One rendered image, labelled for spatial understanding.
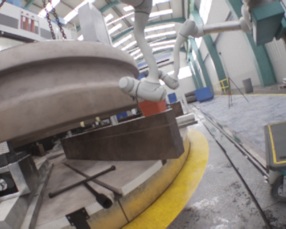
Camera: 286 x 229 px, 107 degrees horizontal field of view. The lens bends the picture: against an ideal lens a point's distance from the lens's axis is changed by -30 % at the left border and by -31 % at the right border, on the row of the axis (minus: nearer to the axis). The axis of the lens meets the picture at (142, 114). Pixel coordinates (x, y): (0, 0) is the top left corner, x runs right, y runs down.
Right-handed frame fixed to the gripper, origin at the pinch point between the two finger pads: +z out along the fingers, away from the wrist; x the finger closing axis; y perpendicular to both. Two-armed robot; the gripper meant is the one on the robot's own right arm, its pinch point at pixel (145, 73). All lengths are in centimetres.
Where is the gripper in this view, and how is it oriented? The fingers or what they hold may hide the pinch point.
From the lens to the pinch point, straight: 140.6
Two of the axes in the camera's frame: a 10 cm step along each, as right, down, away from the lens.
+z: -5.9, 2.1, -7.8
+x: 7.5, -2.2, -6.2
